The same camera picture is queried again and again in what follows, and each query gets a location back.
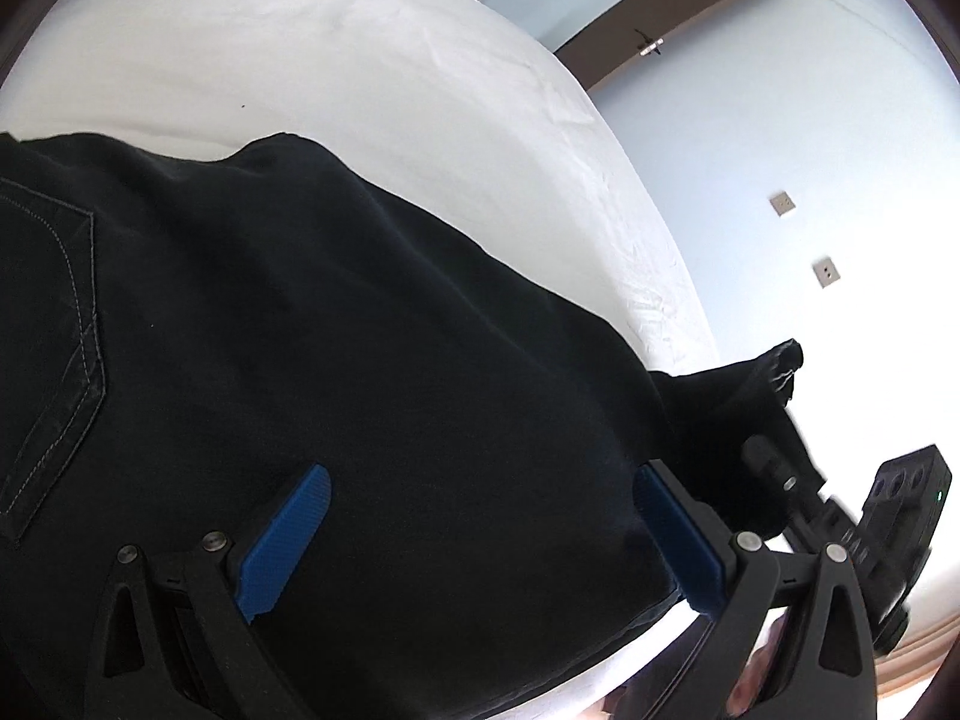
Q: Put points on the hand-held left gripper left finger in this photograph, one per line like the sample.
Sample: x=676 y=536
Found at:
x=289 y=532

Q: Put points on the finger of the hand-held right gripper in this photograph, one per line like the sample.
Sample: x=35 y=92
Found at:
x=772 y=465

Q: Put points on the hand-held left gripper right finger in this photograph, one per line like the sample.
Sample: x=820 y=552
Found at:
x=675 y=532

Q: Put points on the black denim pants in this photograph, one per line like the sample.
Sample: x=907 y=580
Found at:
x=375 y=352

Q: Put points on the brown door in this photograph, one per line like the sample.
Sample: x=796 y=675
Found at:
x=697 y=4

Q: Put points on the bed with white sheet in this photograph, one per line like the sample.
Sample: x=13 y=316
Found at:
x=300 y=52

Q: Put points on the beige wall switch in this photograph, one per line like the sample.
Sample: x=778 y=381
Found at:
x=826 y=272
x=782 y=204

